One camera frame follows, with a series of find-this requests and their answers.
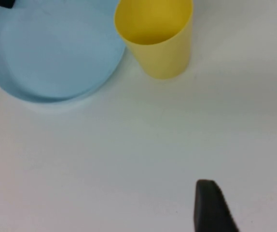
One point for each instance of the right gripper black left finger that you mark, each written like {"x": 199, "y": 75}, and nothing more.
{"x": 211, "y": 210}

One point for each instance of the yellow plastic cup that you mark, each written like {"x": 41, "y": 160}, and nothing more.
{"x": 162, "y": 58}

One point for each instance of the light blue round plate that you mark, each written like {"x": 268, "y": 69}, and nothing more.
{"x": 56, "y": 60}

